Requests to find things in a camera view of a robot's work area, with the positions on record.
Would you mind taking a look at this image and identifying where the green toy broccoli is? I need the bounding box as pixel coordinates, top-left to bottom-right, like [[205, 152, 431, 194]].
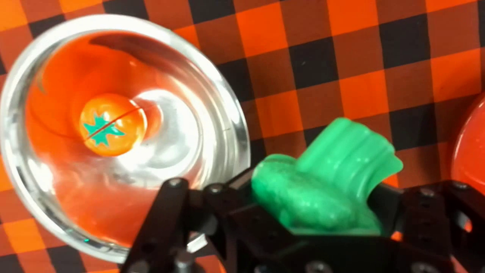
[[251, 118, 402, 235]]

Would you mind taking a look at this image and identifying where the steel mixing bowl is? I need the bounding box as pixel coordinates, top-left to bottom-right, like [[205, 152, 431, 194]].
[[1, 15, 249, 262]]

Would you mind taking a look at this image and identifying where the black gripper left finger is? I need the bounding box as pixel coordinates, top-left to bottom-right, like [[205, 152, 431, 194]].
[[119, 176, 254, 273]]

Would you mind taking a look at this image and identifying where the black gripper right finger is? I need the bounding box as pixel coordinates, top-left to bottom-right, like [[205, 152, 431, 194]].
[[372, 180, 485, 273]]

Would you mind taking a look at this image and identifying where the orange toy tomato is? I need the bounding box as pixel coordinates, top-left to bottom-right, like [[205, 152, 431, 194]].
[[77, 94, 146, 158]]

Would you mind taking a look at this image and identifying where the red black plaid tablecloth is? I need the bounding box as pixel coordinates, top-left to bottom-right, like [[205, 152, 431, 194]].
[[0, 0, 485, 273]]

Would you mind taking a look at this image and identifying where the red bowl front left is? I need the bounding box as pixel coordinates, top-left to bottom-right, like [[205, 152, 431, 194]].
[[449, 94, 485, 193]]

